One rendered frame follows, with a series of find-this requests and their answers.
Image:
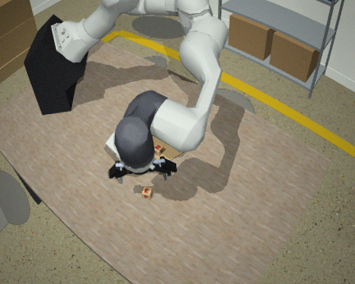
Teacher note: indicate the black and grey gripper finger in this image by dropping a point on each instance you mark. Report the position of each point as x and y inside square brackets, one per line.
[164, 163]
[118, 170]

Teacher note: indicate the tan flat mat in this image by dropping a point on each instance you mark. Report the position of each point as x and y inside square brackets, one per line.
[169, 152]

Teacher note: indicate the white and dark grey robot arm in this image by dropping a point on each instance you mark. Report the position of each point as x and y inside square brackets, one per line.
[150, 113]

